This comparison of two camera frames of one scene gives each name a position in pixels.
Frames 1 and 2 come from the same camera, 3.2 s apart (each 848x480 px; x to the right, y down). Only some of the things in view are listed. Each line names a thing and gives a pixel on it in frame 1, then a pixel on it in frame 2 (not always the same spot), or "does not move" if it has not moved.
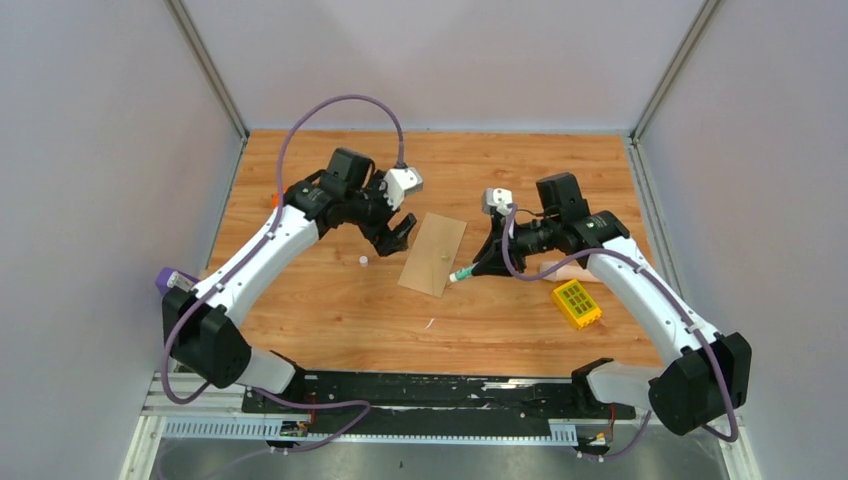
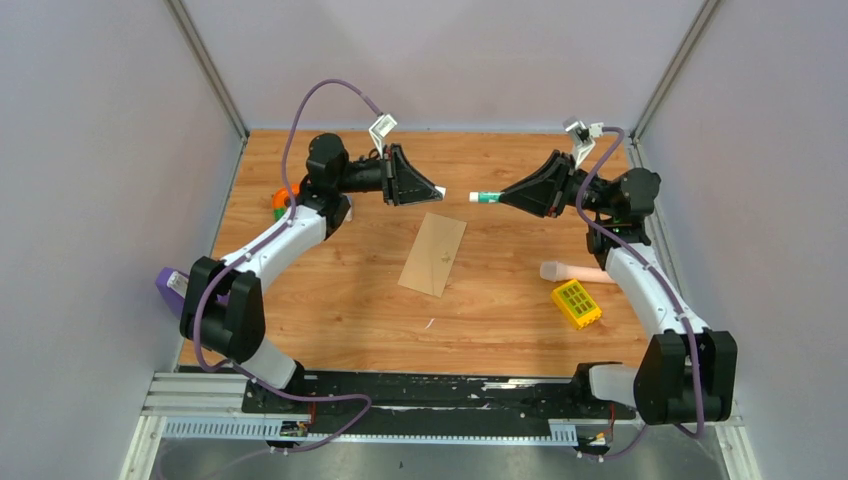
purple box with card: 169,278 does not move
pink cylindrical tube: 570,271 does not move
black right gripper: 489,259 -> 544,191
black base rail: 436,402 does not move
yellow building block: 577,303 does not move
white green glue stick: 461,274 -> 484,197
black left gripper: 396,240 -> 400,184
